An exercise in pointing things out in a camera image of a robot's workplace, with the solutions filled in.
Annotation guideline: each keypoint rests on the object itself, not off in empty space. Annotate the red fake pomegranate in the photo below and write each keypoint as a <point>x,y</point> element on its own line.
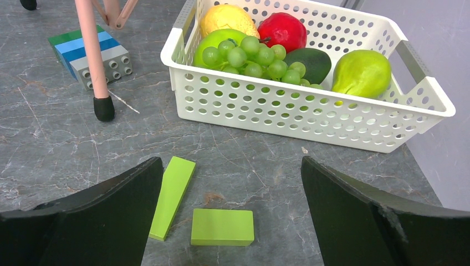
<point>284,29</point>

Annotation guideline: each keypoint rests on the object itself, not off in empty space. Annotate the white perforated plastic basket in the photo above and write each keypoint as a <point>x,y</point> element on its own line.
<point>379,125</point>

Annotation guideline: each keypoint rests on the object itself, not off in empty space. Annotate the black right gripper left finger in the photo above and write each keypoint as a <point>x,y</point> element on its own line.
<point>105,224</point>

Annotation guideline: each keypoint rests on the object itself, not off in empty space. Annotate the green fake pear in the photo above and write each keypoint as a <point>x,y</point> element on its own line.
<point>364,73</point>

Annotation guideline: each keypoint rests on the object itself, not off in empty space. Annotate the flat lime green block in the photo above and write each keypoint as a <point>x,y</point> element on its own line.
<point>226,227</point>

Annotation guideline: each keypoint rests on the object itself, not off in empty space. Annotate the long lime green block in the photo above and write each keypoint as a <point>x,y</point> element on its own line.
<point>175,181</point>

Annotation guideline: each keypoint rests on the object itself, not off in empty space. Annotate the yellow fake lemon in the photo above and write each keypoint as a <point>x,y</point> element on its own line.
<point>227,16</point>

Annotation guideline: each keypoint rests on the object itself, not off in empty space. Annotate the green fake apple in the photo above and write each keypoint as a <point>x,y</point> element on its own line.
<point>213,40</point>

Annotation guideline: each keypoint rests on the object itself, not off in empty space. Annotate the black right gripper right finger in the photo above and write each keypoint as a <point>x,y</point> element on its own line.
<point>358,224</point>

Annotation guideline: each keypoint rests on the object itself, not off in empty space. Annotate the pink music stand tripod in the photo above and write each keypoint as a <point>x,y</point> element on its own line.
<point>91,55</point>

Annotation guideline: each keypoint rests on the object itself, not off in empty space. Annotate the dark green fake avocado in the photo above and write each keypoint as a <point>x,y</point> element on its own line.
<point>317,63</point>

